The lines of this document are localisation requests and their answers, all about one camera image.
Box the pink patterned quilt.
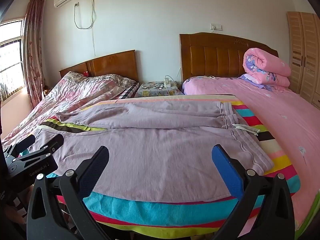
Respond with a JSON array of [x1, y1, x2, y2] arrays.
[[1, 71, 139, 143]]

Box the white charger cable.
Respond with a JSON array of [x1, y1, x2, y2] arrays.
[[165, 67, 182, 83]]

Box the nightstand with floral cloth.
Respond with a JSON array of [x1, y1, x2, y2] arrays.
[[134, 81, 184, 98]]

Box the colourful striped blanket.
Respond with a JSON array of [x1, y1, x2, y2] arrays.
[[15, 94, 301, 236]]

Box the plaid bed sheet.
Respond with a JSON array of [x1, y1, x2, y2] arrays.
[[118, 81, 142, 99]]

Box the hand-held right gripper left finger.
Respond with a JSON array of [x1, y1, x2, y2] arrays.
[[26, 145, 110, 240]]

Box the rolled pink floral quilt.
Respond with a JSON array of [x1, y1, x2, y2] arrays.
[[237, 47, 292, 88]]

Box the barred window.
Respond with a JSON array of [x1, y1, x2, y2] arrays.
[[0, 17, 28, 103]]

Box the padded wooden headboard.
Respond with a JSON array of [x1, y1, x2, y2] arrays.
[[179, 32, 279, 83]]

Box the air conditioner cable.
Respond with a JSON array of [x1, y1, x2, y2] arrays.
[[74, 0, 97, 56]]

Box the light wooden wardrobe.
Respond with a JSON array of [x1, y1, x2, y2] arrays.
[[287, 11, 320, 105]]

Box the plain wooden headboard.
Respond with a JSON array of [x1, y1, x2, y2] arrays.
[[59, 50, 139, 82]]

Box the lilac pants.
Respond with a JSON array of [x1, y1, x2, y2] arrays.
[[37, 101, 275, 203]]

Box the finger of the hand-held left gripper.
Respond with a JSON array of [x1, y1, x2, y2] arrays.
[[14, 133, 65, 162], [2, 134, 36, 156]]

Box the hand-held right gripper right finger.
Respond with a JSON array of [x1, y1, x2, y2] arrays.
[[211, 144, 295, 240]]

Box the pink floral curtain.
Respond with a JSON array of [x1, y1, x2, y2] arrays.
[[22, 0, 47, 109]]

